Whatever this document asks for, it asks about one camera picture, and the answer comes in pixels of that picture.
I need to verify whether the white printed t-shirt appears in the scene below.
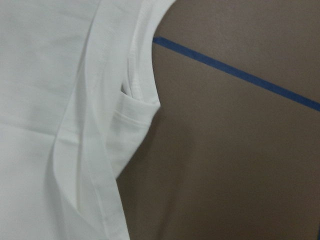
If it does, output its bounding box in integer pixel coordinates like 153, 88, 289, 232
0, 0, 173, 240

